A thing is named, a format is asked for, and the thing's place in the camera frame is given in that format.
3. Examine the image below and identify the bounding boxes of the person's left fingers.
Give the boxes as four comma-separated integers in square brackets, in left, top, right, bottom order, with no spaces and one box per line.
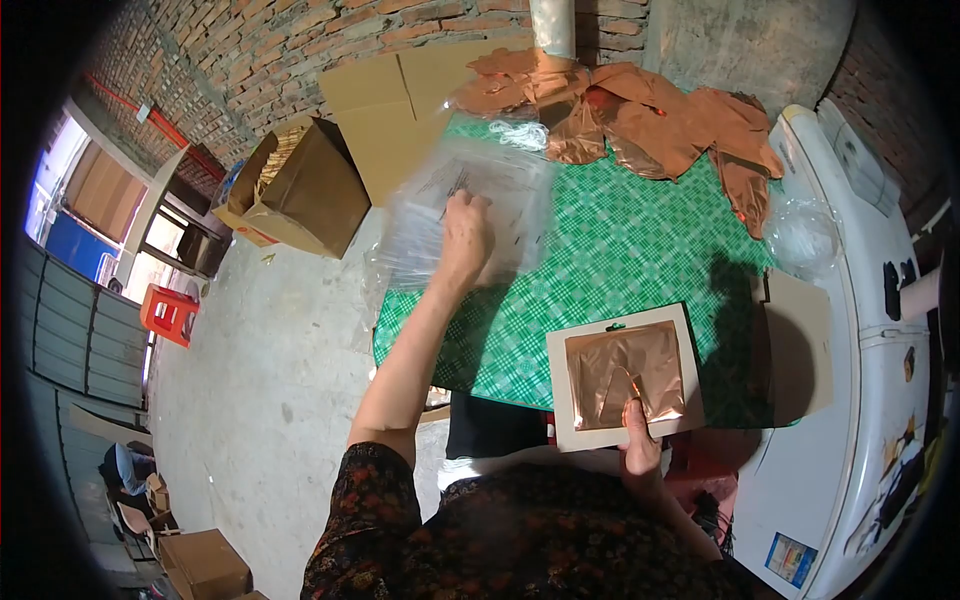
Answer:
[447,189,493,219]

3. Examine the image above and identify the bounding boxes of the red plastic stool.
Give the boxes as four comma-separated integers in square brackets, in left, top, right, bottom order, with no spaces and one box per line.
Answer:
[139,283,201,349]

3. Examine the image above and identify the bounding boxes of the green checked tablecloth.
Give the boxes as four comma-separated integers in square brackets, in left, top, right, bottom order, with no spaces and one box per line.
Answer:
[372,116,796,430]

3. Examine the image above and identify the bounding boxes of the grey metal gate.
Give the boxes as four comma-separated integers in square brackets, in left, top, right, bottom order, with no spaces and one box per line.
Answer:
[21,237,151,410]

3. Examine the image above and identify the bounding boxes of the crumpled clear plastic bag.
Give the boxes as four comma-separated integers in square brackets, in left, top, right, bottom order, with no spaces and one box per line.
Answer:
[763,196,846,282]

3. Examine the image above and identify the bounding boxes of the beige card with copper foil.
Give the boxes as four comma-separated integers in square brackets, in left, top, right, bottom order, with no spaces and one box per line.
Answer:
[545,302,707,453]

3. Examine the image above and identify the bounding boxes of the person's body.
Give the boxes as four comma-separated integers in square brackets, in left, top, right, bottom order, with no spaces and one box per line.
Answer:
[300,441,759,600]

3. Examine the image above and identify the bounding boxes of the small brown cardboard box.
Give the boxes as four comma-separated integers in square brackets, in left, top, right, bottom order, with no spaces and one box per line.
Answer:
[158,528,254,600]

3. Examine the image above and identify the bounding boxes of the bundle of white string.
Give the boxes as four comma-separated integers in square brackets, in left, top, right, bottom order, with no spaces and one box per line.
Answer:
[489,120,550,153]

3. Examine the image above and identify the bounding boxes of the person's right hand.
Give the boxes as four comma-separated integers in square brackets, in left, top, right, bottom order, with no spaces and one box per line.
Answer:
[618,397,664,481]

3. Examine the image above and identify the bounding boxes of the white chest freezer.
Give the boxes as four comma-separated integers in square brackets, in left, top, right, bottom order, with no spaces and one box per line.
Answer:
[731,99,939,600]

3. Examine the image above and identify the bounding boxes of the stack of clear plastic bags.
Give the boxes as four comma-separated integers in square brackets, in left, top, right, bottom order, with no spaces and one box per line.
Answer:
[364,137,558,291]

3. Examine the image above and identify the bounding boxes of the person's right thumb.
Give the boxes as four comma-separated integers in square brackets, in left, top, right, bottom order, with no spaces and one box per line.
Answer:
[621,397,649,445]

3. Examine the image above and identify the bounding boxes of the open brown cardboard box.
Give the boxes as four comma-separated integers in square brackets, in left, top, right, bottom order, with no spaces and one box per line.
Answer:
[212,116,373,261]

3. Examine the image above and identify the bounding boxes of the pile of copper foil balloons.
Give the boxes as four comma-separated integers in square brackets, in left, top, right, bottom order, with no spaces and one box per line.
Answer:
[450,48,786,241]

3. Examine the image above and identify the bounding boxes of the brown cardboard carton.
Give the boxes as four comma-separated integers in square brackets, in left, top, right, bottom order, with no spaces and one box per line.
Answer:
[750,267,835,429]

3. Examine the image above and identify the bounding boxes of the flat cardboard sheets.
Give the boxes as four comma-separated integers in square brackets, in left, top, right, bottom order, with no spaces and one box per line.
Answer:
[318,39,526,208]

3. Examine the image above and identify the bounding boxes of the person's left hand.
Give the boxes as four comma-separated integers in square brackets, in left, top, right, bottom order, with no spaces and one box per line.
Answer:
[435,189,496,292]

